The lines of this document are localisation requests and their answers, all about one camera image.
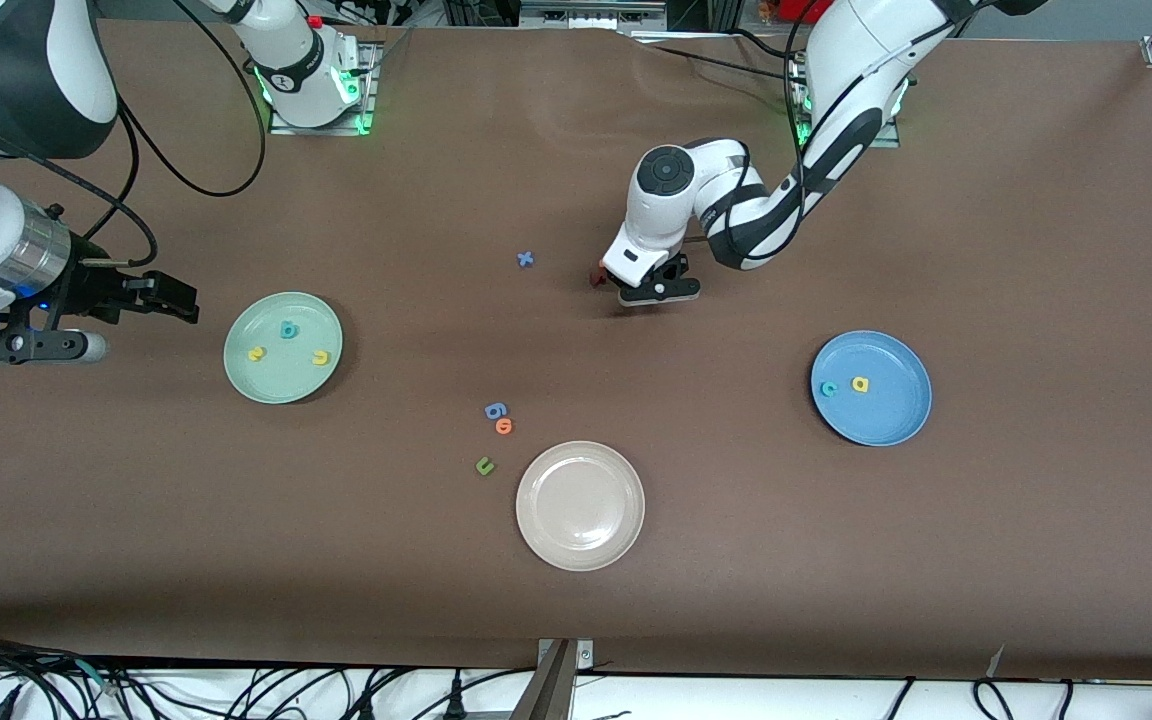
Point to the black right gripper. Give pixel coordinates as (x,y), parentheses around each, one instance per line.
(96,291)

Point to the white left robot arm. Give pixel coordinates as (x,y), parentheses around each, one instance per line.
(856,50)

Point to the light green plate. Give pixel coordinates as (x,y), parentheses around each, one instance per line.
(281,385)

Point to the green letter u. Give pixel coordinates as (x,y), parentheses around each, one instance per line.
(484,469)

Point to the beige plate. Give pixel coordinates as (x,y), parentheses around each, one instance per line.
(580,505)

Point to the grey equipment box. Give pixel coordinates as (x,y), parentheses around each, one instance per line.
(596,15)

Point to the aluminium profile beam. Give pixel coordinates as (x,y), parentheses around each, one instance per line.
(551,690)

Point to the red box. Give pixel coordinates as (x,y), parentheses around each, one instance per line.
(801,10)

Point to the blue plate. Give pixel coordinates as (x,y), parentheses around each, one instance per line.
(886,410)

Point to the brown table cover sheet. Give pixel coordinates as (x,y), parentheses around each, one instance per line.
(1036,550)

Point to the white paper tag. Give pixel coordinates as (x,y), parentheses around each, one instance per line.
(996,662)

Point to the small silver corner bracket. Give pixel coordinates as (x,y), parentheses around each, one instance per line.
(586,655)

